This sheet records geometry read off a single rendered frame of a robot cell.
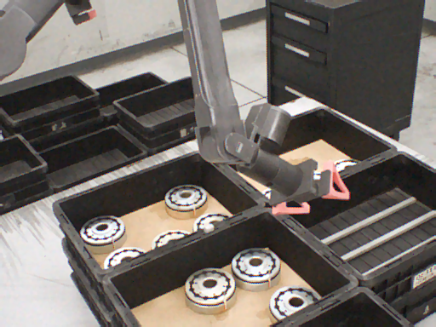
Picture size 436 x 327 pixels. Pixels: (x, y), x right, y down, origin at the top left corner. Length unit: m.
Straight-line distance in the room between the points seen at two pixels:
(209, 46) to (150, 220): 0.62
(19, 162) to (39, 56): 1.89
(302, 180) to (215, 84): 0.23
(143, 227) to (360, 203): 0.53
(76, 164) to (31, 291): 1.15
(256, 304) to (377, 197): 0.47
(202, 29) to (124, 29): 3.57
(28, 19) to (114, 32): 3.66
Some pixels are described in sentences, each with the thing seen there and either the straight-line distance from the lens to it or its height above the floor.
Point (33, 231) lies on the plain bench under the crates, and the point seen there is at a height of 0.70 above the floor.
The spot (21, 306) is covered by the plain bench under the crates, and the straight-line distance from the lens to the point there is 1.56.
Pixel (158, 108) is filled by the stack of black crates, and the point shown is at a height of 0.50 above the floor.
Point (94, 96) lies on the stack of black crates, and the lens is 2.72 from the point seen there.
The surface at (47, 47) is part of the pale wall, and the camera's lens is 4.35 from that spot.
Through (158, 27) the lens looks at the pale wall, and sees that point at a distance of 4.70.
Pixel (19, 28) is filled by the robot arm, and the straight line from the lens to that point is 0.88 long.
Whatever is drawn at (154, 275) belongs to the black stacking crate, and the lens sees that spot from 1.27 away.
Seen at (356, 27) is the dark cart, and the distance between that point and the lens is 2.78.
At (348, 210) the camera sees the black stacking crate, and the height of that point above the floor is 0.83.
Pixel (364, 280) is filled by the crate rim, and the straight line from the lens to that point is 1.19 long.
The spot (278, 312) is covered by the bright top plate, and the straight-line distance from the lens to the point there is 1.22.
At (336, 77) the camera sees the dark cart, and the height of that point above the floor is 0.58.
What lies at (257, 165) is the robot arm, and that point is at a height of 1.18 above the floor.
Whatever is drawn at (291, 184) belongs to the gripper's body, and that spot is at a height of 1.13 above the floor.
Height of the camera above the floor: 1.74
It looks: 33 degrees down
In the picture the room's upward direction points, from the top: 4 degrees counter-clockwise
